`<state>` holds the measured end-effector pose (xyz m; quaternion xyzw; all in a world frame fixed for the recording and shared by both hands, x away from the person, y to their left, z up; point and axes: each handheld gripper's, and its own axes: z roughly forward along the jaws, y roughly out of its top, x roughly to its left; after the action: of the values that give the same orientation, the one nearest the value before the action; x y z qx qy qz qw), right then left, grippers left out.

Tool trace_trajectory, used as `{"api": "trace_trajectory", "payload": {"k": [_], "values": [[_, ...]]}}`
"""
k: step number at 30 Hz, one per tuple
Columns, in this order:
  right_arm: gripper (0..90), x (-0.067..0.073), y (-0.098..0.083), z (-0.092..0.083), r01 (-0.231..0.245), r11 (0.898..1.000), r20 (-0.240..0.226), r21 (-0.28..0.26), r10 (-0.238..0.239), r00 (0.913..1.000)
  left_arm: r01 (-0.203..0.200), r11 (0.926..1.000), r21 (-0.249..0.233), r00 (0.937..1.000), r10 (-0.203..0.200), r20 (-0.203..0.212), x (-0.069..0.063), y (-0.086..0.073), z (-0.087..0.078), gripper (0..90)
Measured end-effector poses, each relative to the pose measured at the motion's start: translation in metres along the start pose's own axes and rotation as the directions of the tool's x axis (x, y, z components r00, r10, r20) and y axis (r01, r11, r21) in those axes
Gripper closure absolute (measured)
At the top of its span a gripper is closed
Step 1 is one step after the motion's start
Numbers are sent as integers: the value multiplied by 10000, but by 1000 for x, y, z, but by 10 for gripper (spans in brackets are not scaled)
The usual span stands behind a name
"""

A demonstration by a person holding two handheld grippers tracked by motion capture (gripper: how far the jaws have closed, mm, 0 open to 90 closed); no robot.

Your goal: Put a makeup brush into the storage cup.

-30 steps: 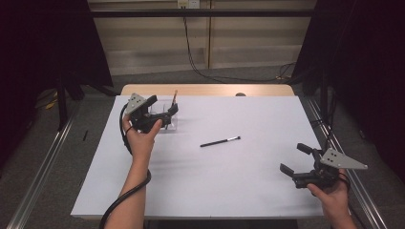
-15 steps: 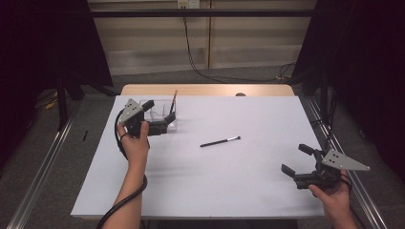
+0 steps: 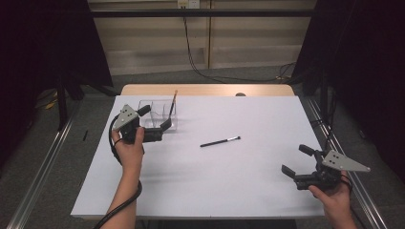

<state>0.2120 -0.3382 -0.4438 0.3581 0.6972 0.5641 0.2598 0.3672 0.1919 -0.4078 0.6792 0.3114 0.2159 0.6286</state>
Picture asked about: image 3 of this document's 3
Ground black metal stand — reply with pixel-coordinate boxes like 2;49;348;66
319;68;330;128
54;73;70;132

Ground aluminium rail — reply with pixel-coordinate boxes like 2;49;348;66
6;101;81;229
305;96;389;229

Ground hand-held gripper cable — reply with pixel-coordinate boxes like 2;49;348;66
93;114;143;229
341;174;354;194

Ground white table cover board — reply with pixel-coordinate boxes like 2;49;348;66
70;94;329;220

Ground black horizontal bar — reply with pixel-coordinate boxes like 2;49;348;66
90;9;317;19

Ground wooden table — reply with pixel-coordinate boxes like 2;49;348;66
119;83;296;97

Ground black brush with silver ferrule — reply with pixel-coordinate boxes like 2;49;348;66
199;135;242;148

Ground black brush with orange end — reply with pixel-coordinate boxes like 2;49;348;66
167;90;179;118

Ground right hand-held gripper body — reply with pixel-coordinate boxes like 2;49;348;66
292;150;372;192

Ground person's left hand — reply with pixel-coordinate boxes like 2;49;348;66
110;126;145;176

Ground person's right hand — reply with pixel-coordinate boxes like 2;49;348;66
308;171;354;218

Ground dark curtain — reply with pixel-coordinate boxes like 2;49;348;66
290;0;405;185
0;0;115;166

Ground black wall cable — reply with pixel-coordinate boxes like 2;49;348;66
181;6;297;84

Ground left hand-held gripper cable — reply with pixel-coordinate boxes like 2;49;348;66
93;114;143;229

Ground clear plastic organizer box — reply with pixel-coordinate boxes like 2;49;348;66
137;99;179;132

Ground white wall socket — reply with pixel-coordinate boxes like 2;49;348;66
177;0;202;10

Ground right hand-held gripper cable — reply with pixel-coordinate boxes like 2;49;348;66
341;174;354;194

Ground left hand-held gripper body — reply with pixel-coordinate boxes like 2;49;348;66
112;104;164;145

